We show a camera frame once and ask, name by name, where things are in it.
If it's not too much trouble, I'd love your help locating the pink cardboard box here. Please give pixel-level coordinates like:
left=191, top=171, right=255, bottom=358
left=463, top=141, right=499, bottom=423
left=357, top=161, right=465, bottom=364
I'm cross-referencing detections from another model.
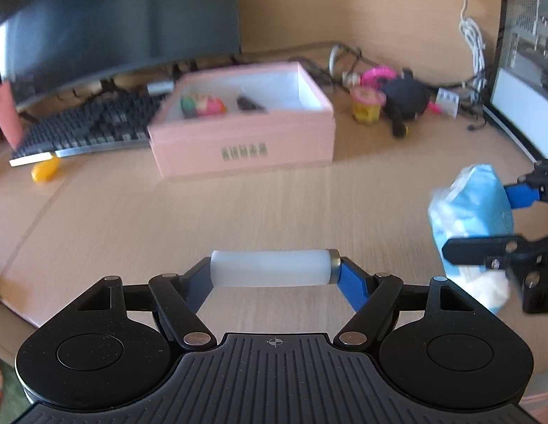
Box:
left=147, top=62, right=336, bottom=182

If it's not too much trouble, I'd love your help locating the yellow plastic toy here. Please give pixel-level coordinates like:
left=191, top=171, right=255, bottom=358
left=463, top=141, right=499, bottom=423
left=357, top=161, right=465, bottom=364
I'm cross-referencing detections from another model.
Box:
left=31, top=157, right=60, bottom=183

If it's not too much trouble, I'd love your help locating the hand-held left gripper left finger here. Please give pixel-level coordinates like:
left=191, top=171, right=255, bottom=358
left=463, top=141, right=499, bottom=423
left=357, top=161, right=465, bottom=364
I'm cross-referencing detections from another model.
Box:
left=75, top=260, right=217, bottom=352

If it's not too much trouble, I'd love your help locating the dark curved monitor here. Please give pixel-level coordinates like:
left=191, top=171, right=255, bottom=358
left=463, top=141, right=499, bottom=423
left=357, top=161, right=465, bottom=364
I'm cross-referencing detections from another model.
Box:
left=0, top=0, right=243, bottom=109

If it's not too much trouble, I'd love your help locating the lit curved monitor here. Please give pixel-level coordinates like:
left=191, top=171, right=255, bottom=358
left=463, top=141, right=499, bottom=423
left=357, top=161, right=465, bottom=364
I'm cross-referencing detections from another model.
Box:
left=481, top=0, right=548, bottom=162

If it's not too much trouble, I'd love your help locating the frosted white tube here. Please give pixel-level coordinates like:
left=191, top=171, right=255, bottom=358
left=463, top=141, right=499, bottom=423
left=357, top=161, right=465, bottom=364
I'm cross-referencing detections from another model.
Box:
left=210, top=248, right=342, bottom=289

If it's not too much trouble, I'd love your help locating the blue tissue packet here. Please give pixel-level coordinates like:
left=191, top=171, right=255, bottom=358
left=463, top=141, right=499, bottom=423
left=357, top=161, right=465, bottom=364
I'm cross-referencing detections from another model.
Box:
left=428, top=164, right=515, bottom=316

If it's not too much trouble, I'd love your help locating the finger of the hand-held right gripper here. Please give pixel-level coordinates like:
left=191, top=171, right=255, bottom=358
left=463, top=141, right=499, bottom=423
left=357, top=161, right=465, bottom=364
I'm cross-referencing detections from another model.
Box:
left=442, top=235, right=548, bottom=271
left=503, top=159, right=548, bottom=209

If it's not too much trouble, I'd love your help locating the pink card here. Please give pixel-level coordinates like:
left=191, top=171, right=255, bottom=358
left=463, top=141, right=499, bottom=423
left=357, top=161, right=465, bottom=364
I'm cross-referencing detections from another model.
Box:
left=0, top=82, right=25, bottom=151

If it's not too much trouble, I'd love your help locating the yellow cup with pink lid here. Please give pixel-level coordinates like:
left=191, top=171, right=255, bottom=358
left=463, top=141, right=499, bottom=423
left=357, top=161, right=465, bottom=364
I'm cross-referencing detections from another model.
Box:
left=350, top=86, right=386, bottom=123

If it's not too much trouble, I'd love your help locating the white plug adapter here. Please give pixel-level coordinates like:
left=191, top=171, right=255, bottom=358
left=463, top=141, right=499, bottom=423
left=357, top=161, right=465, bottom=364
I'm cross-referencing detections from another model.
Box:
left=435, top=88, right=459, bottom=118

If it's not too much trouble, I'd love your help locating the black keyboard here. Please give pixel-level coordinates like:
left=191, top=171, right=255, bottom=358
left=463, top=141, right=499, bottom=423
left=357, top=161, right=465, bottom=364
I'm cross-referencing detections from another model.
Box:
left=9, top=90, right=169, bottom=167

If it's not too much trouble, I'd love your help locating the black cable tangle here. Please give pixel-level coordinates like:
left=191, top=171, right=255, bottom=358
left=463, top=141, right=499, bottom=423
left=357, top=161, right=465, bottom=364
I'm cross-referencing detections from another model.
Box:
left=57, top=42, right=495, bottom=133

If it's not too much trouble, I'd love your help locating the pink plastic strainer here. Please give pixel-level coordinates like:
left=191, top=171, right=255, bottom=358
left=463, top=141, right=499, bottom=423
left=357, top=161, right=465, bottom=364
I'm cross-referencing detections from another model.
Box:
left=360, top=66, right=396, bottom=91

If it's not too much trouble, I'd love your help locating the black plush toy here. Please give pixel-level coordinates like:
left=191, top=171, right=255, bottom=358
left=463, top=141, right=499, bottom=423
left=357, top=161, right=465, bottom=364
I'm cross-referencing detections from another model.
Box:
left=382, top=68, right=442, bottom=140

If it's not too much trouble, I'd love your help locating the colourful toy figure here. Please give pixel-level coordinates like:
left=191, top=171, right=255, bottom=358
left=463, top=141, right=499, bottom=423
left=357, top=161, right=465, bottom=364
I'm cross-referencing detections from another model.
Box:
left=180, top=94, right=227, bottom=119

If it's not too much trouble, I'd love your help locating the grey cable loop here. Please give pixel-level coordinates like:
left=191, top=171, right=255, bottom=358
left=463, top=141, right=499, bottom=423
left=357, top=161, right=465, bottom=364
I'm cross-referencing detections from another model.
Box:
left=329, top=44, right=349, bottom=80

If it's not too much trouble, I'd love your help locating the white power cable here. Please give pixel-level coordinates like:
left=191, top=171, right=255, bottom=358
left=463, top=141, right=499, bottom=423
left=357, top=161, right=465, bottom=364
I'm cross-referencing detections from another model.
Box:
left=446, top=0, right=487, bottom=93

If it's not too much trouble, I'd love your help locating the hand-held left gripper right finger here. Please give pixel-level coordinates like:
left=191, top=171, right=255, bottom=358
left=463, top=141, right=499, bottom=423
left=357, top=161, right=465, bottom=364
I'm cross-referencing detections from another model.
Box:
left=333, top=257, right=475, bottom=352

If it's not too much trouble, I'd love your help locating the black clear pen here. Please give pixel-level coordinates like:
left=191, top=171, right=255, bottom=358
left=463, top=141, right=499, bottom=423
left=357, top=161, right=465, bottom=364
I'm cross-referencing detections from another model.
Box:
left=236, top=95, right=268, bottom=113

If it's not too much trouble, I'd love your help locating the wooden desktop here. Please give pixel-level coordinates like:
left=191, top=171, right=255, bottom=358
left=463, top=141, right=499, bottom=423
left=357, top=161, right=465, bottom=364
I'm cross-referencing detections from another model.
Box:
left=0, top=48, right=548, bottom=407

